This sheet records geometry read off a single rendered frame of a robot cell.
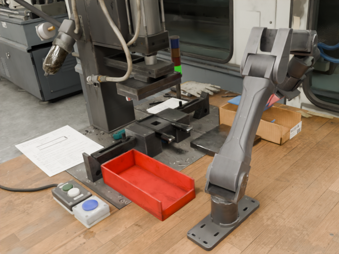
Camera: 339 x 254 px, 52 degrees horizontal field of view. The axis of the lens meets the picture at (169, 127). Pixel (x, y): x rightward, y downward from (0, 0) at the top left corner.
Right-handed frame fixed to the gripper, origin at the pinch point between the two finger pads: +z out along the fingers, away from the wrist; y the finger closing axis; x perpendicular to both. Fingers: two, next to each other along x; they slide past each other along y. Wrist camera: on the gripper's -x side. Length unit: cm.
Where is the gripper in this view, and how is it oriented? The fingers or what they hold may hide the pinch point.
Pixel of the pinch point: (269, 104)
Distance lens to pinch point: 119.5
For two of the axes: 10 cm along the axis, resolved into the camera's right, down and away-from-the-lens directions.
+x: -7.1, 3.6, -6.0
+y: -6.3, -6.9, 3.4
